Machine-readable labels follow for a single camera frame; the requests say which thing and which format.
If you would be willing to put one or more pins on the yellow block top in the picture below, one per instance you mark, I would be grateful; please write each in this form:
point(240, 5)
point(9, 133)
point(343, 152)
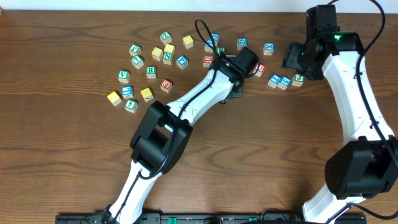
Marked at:
point(188, 41)

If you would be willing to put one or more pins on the red U block right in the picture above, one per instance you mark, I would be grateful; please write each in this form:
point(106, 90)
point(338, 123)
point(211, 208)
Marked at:
point(259, 69)

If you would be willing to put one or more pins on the blue D block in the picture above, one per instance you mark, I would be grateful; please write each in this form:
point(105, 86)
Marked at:
point(241, 43)

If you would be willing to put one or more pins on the blue block pair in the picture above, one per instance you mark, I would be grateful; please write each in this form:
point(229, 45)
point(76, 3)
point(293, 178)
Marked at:
point(216, 37)
point(209, 46)

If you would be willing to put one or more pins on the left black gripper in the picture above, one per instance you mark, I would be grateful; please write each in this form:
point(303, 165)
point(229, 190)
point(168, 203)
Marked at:
point(239, 93)

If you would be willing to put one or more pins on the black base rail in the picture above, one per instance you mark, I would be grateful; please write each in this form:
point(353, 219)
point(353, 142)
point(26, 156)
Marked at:
point(156, 218)

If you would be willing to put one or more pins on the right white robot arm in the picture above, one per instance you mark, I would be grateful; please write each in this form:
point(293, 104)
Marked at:
point(366, 165)

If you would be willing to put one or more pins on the yellow block n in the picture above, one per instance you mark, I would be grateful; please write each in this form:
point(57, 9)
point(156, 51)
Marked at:
point(169, 48)
point(157, 54)

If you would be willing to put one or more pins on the yellow block upper near N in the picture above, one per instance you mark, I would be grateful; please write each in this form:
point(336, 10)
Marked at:
point(169, 48)

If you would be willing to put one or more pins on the blue L block left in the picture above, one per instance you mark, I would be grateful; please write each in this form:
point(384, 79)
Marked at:
point(127, 92)

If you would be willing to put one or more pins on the blue P block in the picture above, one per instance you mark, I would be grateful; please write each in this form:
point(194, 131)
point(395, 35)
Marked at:
point(182, 62)

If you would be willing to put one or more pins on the green B block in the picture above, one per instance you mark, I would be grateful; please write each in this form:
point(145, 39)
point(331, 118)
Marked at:
point(221, 50)

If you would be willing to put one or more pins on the green 4 block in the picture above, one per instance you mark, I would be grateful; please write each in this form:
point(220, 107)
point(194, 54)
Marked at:
point(131, 106)

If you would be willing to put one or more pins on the green V block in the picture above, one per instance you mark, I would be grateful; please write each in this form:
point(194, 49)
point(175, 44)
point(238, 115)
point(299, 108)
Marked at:
point(123, 76)

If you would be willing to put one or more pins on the yellow block lower left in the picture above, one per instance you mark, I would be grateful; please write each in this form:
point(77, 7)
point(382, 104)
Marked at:
point(147, 94)

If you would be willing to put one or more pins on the blue X block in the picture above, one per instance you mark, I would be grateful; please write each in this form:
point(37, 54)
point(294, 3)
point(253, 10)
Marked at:
point(268, 48)

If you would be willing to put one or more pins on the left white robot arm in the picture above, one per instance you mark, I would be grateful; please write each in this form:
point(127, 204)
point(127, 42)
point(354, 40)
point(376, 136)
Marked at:
point(164, 131)

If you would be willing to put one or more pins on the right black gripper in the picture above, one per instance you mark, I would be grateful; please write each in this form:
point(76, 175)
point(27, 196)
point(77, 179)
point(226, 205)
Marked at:
point(290, 58)

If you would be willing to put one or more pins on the blue block lower pair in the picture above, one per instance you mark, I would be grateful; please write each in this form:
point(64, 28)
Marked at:
point(209, 46)

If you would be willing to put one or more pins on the green N block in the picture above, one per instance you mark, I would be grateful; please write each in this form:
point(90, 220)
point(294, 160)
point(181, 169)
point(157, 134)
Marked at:
point(167, 58)

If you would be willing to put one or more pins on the green 7 block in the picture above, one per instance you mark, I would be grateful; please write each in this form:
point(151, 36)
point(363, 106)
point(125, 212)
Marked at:
point(137, 61)

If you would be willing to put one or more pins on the green Z block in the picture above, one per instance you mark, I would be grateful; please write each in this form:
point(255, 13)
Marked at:
point(165, 37)

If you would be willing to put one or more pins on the green J block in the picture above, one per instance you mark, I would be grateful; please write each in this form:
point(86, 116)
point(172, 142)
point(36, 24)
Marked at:
point(298, 80)

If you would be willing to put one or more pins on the blue block top pair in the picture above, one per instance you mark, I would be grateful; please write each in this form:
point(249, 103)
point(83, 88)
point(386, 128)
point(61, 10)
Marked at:
point(216, 37)

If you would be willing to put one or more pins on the yellow block far left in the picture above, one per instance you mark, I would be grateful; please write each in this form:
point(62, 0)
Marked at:
point(114, 98)

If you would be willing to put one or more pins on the green R block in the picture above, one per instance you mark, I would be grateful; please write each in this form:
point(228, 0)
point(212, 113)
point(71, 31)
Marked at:
point(151, 72)

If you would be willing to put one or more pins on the red E block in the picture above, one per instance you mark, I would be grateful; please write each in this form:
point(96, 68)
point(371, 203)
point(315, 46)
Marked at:
point(166, 85)

